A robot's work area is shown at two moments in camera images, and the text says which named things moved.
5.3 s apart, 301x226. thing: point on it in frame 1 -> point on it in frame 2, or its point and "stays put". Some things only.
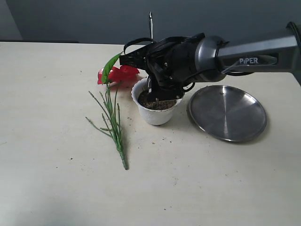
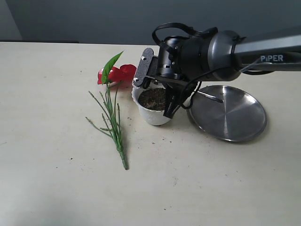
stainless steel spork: x=151 y=27 -> x=213 y=98
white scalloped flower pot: x=156 y=117 stays put
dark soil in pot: x=144 y=100 stays put
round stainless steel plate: x=228 y=112 stays put
